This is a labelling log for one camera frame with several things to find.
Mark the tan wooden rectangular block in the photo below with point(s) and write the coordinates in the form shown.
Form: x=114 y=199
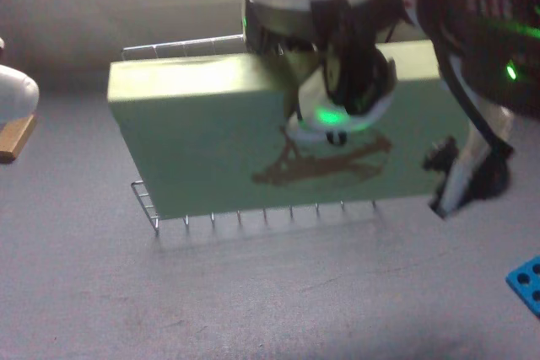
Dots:
x=14 y=141

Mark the blue square block with holes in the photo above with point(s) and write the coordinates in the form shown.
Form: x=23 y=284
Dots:
x=527 y=288

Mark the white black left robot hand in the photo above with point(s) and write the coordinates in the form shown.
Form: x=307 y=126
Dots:
x=14 y=90

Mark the grey table cloth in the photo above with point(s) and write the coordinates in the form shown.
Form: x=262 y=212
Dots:
x=211 y=292

